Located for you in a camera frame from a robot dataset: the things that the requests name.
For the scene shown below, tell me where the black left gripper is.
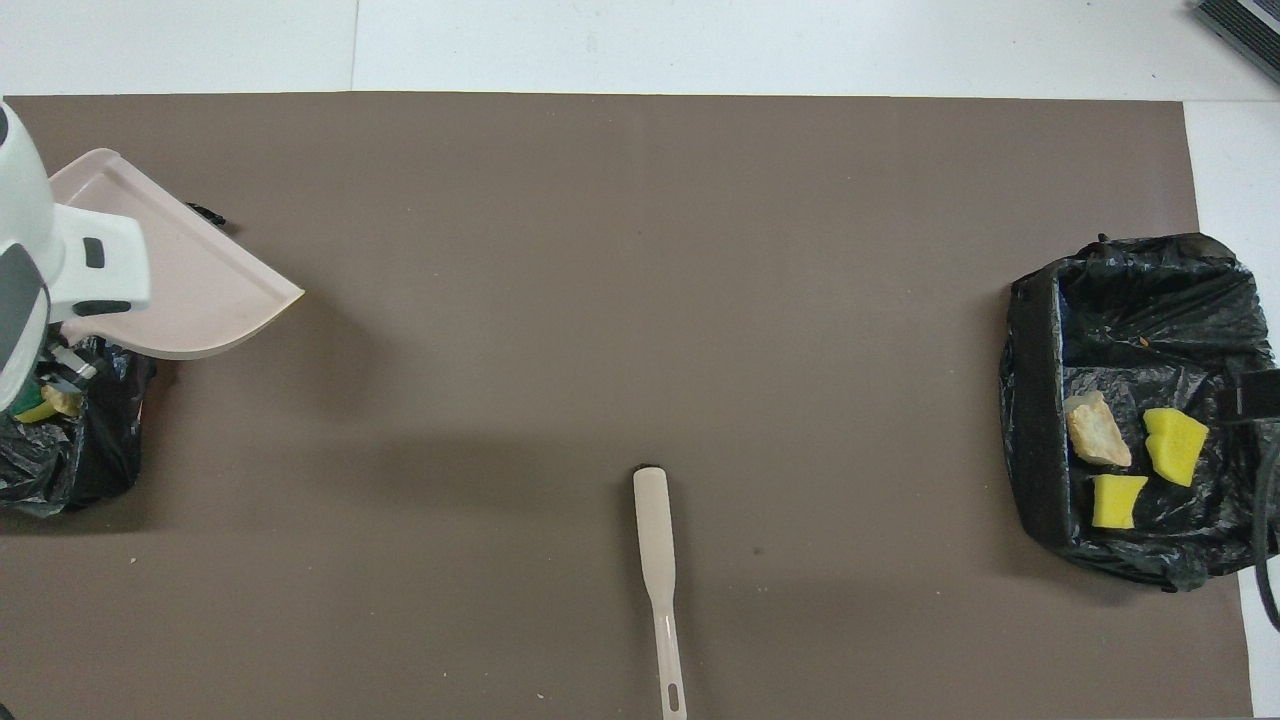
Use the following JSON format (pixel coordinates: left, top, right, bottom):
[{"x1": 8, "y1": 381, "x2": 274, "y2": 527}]
[{"x1": 38, "y1": 345, "x2": 101, "y2": 393}]

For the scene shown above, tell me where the beige hand brush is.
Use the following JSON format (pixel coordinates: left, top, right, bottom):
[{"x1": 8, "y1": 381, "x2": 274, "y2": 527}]
[{"x1": 632, "y1": 465, "x2": 689, "y2": 720}]

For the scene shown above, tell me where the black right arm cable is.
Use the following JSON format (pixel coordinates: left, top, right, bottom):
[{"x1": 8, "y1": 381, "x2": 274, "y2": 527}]
[{"x1": 1215, "y1": 415, "x2": 1280, "y2": 633}]

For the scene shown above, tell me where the beige plastic dustpan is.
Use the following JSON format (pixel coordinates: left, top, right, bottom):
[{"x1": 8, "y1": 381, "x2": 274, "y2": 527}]
[{"x1": 45, "y1": 148, "x2": 306, "y2": 361}]

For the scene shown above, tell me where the green and yellow sponge piece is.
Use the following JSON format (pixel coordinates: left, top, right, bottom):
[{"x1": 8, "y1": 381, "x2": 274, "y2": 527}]
[{"x1": 1090, "y1": 474, "x2": 1149, "y2": 529}]

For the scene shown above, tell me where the dark ribbed device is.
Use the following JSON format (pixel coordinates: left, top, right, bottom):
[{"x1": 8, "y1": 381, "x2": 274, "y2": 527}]
[{"x1": 1190, "y1": 0, "x2": 1280, "y2": 86}]

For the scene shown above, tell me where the brown table mat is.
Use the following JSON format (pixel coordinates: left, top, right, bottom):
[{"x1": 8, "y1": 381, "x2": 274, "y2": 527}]
[{"x1": 0, "y1": 92, "x2": 1253, "y2": 720}]

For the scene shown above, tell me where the striped toy bread piece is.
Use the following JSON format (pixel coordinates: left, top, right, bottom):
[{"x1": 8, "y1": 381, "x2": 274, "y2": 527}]
[{"x1": 1063, "y1": 390, "x2": 1133, "y2": 468}]

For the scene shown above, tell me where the pink bin with black bag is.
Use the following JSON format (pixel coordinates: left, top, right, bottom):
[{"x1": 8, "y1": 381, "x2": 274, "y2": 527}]
[{"x1": 0, "y1": 200, "x2": 227, "y2": 519}]

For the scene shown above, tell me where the rectangular bin with black bag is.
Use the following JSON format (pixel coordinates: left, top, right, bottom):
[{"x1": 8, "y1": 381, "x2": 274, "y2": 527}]
[{"x1": 999, "y1": 233, "x2": 1280, "y2": 593}]

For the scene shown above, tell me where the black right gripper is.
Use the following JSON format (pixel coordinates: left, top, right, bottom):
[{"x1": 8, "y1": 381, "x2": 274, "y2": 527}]
[{"x1": 1240, "y1": 368, "x2": 1280, "y2": 421}]

